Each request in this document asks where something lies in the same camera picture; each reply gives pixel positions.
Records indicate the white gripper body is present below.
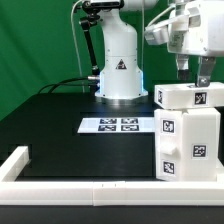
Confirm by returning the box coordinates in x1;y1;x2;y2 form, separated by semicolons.
167;0;224;57

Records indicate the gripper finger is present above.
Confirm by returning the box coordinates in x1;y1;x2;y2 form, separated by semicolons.
196;56;216;87
176;54;190;81

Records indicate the small white cabinet top box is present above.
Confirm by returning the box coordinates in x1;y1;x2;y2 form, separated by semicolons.
154;82;224;110

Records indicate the white cabinet body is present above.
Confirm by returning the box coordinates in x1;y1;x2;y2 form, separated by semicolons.
172;108;221;181

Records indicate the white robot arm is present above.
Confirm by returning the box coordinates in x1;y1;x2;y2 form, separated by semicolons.
90;0;224;100

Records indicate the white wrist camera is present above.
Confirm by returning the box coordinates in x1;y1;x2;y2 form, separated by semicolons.
144;20;170;45

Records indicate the grey hanging cable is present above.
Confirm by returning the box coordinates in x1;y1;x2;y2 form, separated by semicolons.
70;0;86;94

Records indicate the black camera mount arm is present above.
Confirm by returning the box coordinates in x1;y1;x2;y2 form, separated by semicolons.
79;0;124;75

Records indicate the white fiducial marker base plate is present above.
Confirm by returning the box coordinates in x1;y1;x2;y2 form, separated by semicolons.
78;117;155;134

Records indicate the black cable bundle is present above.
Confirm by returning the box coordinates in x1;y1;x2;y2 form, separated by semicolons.
37;76;100;94

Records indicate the white U-shaped boundary frame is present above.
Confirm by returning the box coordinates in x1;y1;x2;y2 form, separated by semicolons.
0;146;224;206

